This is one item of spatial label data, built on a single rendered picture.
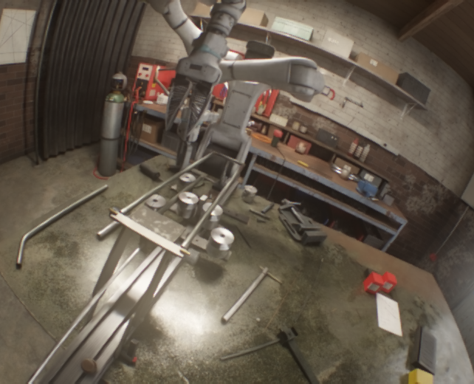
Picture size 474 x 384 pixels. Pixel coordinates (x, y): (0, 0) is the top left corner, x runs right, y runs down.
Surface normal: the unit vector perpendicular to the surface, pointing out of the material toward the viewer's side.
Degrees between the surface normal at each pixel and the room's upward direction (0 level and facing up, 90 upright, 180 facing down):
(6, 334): 0
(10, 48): 90
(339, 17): 90
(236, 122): 94
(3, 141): 90
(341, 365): 0
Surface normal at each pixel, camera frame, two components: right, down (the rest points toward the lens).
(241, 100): -0.18, 0.48
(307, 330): 0.32, -0.83
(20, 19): 0.91, 0.40
